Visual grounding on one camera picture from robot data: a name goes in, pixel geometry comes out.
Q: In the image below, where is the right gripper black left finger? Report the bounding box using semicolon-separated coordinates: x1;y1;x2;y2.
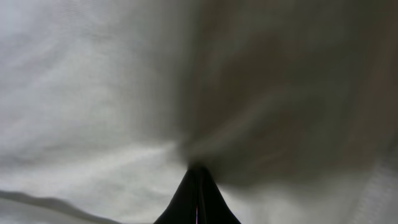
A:
154;169;197;224

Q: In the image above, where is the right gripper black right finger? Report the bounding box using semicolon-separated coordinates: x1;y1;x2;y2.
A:
197;167;241;224

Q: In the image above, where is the white t-shirt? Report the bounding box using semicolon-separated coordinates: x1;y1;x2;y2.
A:
1;1;397;223

